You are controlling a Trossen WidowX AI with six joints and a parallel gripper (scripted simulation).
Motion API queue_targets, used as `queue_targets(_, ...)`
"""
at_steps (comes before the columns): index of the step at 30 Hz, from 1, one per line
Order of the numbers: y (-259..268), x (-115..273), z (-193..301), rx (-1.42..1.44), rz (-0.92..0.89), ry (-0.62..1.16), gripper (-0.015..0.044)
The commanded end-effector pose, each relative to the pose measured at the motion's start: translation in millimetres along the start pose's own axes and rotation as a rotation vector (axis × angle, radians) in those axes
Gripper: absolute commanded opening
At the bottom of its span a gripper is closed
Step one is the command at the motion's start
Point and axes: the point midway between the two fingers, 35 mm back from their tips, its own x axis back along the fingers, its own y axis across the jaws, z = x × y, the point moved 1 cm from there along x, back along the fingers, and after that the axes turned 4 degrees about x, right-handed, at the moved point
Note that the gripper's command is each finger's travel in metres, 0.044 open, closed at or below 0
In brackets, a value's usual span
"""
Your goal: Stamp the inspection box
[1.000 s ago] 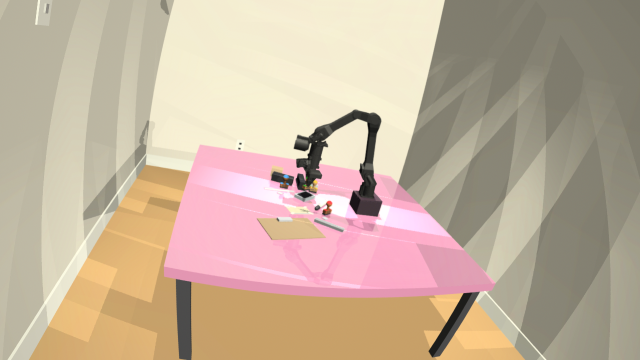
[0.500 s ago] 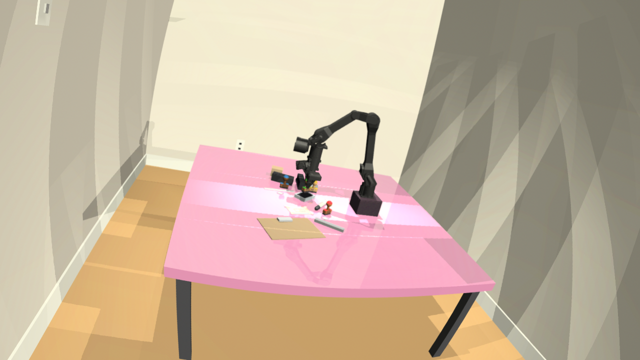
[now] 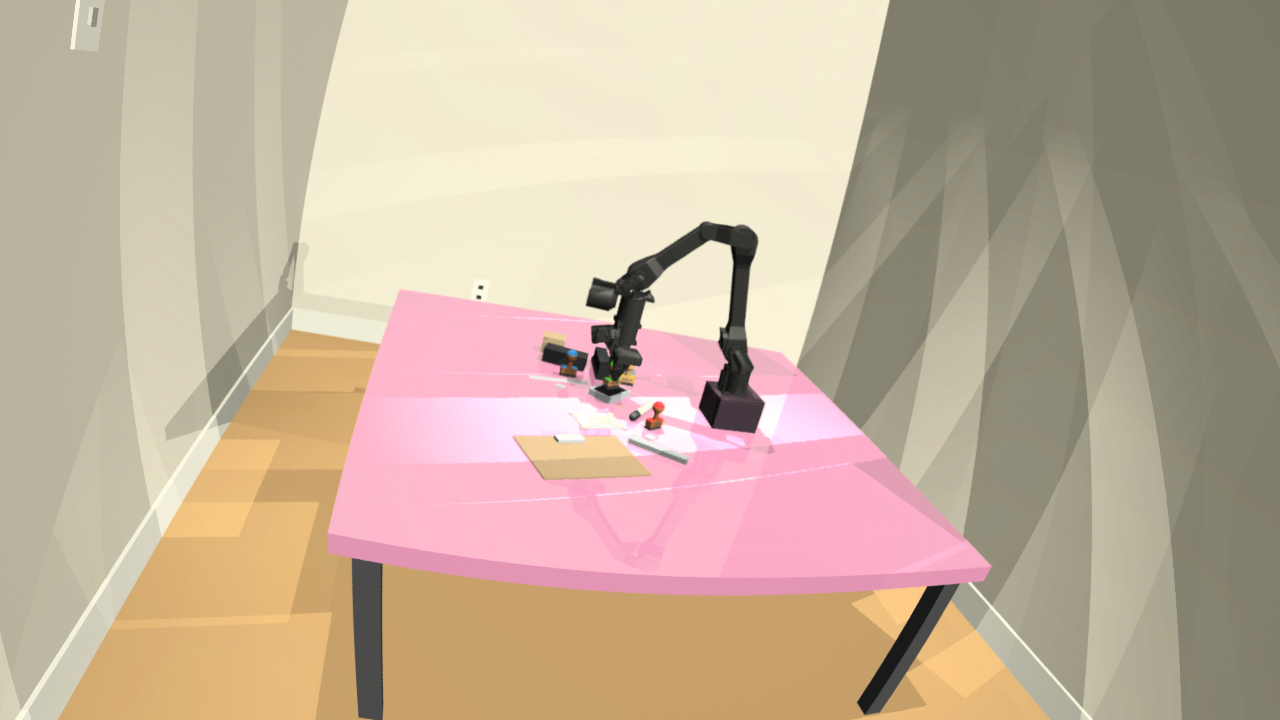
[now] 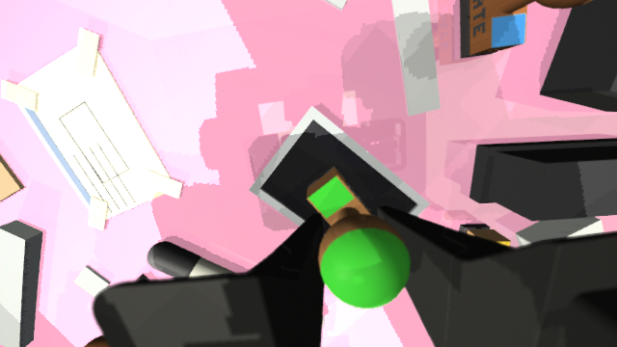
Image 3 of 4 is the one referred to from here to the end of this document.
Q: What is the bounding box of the green-handled stamp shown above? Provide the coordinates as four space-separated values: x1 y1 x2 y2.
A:
602 361 621 389

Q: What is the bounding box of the cream cylinder with rounded end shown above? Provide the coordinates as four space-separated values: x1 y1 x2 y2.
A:
628 398 657 421

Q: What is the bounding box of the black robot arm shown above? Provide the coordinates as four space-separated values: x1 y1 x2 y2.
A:
585 222 758 397

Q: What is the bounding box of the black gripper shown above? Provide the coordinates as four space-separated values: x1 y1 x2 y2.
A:
604 314 643 382

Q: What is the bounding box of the white inspection card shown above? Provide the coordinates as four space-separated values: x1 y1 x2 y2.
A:
570 411 627 429

